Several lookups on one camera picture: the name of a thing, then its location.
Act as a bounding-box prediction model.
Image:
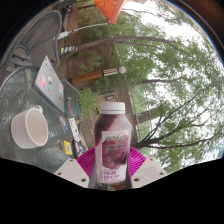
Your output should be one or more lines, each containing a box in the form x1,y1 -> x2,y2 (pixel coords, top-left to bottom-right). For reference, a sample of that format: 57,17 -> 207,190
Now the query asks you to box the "blue yellow striped bollard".
59,45 -> 78,56

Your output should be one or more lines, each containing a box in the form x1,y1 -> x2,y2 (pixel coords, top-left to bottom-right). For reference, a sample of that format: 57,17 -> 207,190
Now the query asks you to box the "orange patio umbrella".
56,0 -> 126,40

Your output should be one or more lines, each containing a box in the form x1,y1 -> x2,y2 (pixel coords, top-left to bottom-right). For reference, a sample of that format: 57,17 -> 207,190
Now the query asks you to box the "small yellow card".
63,139 -> 73,156

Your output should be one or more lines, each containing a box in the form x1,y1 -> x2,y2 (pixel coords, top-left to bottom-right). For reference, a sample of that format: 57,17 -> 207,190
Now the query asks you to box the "white ceramic cup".
10,105 -> 50,150

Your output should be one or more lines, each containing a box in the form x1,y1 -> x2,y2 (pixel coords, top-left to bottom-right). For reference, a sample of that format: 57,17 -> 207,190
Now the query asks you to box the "small printed card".
58,114 -> 70,135

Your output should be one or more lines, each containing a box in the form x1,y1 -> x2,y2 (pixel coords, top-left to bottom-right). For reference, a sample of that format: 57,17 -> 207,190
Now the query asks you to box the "large dark-trunk tree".
131,96 -> 224,158

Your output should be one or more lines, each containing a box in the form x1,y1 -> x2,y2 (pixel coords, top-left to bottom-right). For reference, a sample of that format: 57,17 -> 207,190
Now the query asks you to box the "purple juice bottle white cap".
94,101 -> 132,184

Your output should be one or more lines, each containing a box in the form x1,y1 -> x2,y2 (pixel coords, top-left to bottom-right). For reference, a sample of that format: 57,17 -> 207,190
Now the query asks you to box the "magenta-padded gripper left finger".
54,146 -> 99,188

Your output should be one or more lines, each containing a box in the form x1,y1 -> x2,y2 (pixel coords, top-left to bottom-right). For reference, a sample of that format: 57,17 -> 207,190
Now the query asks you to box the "potted green plant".
64,87 -> 101,118

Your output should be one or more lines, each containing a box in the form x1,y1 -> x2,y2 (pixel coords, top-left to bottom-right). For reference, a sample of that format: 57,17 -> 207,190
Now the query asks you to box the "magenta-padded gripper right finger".
126,146 -> 168,188

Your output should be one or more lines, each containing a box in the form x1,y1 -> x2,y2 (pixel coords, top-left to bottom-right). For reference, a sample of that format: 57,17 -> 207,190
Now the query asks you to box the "leaning grey-trunk tree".
61,33 -> 214,64

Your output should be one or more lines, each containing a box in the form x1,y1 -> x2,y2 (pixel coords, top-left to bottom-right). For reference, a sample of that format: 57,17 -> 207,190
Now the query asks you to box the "striped globe lamp post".
68,65 -> 128,85

